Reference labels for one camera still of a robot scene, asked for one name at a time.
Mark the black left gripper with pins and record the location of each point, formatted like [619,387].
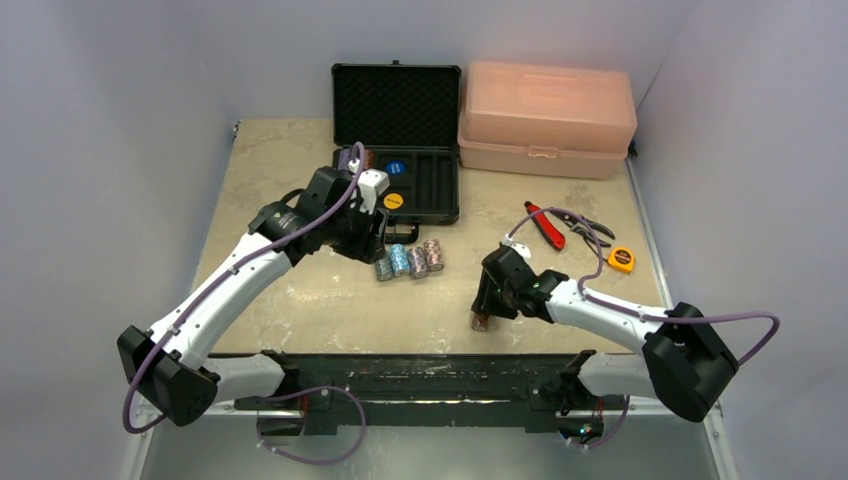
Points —
[369,247]

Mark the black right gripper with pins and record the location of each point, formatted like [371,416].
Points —
[490,291]

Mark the brown chip stack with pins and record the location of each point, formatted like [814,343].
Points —
[480,322]

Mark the pink poker chip stack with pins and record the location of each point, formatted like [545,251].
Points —
[433,255]

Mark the brown chip stack upright-facing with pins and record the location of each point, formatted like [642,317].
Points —
[368,161]

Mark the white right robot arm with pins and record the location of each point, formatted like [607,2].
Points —
[672,355]

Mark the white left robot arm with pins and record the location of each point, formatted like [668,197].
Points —
[168,366]

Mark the black poker set case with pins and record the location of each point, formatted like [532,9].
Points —
[408,113]

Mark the grey green chip stack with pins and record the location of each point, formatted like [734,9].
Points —
[383,269]

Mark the light blue chip stack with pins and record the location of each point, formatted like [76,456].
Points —
[398,259]

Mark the yellow big blind button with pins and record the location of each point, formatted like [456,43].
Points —
[393,201]

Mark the pink blue chip stack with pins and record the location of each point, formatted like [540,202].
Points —
[417,262]

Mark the purple chip stack upper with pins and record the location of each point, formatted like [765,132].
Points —
[343,159]

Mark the yellow tape measure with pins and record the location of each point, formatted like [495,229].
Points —
[621,259]

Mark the translucent pink storage box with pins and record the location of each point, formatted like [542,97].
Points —
[545,120]

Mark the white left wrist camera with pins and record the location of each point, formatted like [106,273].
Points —
[371,185]

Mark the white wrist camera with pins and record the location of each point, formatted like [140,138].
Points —
[371,185]
[522,249]

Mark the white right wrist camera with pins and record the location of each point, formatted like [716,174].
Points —
[522,249]

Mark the red handled cutter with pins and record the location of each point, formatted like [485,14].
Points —
[549,232]

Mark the black handled pliers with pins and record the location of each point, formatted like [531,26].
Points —
[586,228]

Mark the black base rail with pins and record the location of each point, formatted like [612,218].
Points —
[533,392]

